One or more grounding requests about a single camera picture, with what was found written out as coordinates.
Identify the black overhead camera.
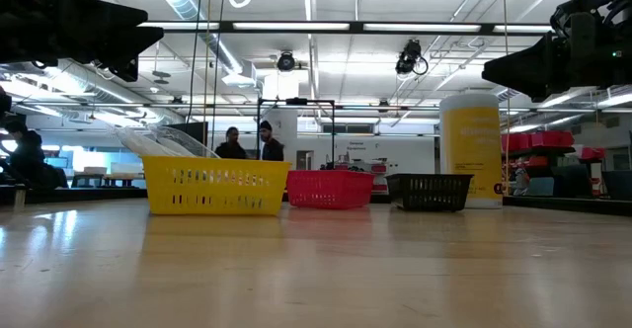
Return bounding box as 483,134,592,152
276,50,297,73
394,39,430,77

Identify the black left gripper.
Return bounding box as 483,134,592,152
0,0,165,83

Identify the black plastic basket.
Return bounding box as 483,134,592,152
384,172,474,213

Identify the blue storage bin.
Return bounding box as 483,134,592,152
600,170,632,202

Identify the yellow wipes canister white lid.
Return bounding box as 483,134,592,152
438,92,504,209

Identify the black aluminium rig frame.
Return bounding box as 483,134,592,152
0,20,632,216

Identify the person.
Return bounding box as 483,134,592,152
259,120,286,162
0,120,68,191
214,126,248,160

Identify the black monitor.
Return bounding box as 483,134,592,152
185,122,209,146

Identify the red plastic basket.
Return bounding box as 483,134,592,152
285,169,376,209

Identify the yellow plastic basket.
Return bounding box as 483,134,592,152
140,155,292,216

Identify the blue white toothbrush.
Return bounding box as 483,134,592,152
147,124,221,159

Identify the black frame stand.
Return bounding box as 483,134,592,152
255,97,337,170

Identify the silver ceiling duct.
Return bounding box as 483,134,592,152
142,0,248,80
14,63,187,124

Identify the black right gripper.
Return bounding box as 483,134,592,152
481,0,632,103

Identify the small grey post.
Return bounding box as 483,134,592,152
13,184,29,210

